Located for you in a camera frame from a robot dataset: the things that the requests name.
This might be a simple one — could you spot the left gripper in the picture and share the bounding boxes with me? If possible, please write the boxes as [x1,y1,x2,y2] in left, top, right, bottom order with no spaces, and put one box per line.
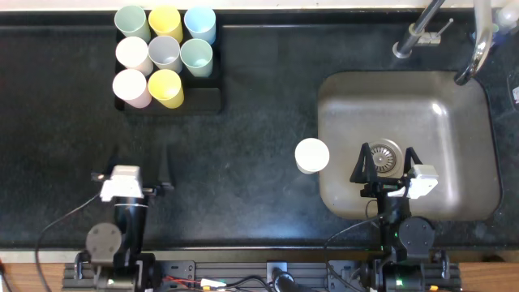
[91,143,176,197]

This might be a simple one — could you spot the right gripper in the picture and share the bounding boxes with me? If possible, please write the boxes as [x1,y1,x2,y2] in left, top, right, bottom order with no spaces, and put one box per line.
[349,142,423,200]

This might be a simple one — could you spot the steel sink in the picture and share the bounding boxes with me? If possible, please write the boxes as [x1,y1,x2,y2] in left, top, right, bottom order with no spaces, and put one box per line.
[316,70,504,222]

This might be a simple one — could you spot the white cup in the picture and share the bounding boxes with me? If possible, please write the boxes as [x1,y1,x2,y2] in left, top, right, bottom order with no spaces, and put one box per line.
[294,137,331,176]

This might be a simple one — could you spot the pink cup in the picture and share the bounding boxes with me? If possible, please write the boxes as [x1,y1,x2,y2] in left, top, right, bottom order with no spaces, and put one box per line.
[114,36,155,77]
[111,68,153,110]

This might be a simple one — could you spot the yellow cup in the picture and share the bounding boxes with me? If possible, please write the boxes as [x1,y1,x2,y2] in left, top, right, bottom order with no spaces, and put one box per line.
[148,5,185,44]
[147,68,186,110]

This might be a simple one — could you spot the black tray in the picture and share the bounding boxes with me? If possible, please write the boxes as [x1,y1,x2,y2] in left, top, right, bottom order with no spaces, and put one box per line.
[114,23,224,115]

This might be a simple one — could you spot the grey cup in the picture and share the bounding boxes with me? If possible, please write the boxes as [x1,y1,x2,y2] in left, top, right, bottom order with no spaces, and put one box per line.
[147,35,184,75]

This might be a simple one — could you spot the green cup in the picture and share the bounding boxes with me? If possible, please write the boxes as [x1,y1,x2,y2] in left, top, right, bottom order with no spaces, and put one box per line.
[179,37,215,79]
[114,4,152,42]

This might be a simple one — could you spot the blue cup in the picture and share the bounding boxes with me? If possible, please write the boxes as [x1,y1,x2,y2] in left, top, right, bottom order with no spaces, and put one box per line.
[183,5,217,46]

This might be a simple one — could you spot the steel tap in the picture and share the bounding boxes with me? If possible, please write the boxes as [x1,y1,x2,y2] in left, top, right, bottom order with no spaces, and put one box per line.
[391,0,496,87]

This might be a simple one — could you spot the blue soap bottle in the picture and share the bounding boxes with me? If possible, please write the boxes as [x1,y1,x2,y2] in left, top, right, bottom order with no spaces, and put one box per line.
[471,0,519,48]

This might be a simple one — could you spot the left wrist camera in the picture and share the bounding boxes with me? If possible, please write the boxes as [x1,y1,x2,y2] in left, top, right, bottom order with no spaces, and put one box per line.
[99,164,144,203]

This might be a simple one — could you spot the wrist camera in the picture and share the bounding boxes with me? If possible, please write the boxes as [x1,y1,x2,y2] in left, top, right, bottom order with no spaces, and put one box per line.
[99,164,144,203]
[388,163,440,200]

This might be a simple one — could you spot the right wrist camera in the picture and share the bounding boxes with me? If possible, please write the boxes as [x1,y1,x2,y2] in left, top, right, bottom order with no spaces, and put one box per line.
[388,163,440,200]

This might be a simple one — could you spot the black cable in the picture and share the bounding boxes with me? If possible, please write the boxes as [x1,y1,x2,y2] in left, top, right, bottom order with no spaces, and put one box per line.
[323,197,384,292]
[34,193,102,292]

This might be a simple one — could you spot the mounting rail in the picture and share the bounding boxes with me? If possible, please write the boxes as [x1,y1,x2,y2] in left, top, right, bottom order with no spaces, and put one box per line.
[62,259,463,292]

